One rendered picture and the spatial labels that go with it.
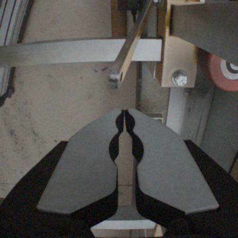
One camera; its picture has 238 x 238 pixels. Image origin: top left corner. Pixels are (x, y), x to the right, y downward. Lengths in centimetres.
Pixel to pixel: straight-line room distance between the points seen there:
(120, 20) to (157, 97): 65
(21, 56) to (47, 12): 91
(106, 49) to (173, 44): 9
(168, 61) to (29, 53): 19
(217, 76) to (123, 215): 25
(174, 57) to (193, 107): 36
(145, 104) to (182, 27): 29
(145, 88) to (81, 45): 23
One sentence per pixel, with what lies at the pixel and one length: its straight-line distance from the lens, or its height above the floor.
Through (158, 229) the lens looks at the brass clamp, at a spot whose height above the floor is 97.
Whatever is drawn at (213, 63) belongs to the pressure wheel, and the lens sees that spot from 24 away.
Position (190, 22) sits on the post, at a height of 94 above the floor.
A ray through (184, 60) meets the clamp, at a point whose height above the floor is 87.
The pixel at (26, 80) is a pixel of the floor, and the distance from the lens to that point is 133.
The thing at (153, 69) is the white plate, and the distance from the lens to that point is 34.
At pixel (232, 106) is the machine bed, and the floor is 72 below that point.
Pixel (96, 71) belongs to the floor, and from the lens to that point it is 117.
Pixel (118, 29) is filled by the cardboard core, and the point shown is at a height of 8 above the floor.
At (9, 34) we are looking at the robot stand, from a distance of 104.
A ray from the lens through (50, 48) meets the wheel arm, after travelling 28.
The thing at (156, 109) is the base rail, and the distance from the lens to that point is 48.
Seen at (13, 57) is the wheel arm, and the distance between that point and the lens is 30.
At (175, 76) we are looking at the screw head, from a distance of 26.
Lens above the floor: 112
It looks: 59 degrees down
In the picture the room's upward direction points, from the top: 178 degrees counter-clockwise
